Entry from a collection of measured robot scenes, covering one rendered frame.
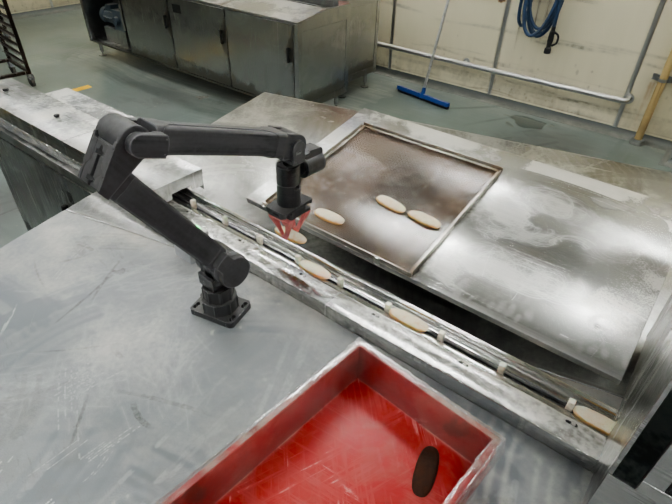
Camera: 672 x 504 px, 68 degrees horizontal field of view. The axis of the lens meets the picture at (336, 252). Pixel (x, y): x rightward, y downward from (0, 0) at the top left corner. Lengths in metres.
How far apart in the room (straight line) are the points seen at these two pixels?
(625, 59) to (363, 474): 4.08
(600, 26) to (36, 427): 4.36
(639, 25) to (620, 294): 3.46
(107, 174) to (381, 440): 0.66
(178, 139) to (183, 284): 0.49
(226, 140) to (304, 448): 0.59
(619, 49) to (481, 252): 3.48
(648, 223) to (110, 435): 1.32
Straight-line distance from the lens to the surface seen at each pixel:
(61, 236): 1.61
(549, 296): 1.23
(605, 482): 0.85
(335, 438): 0.99
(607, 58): 4.65
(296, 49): 3.91
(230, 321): 1.17
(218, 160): 1.87
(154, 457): 1.02
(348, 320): 1.14
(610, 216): 1.48
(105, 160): 0.88
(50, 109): 2.23
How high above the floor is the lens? 1.66
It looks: 37 degrees down
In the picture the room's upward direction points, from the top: 2 degrees clockwise
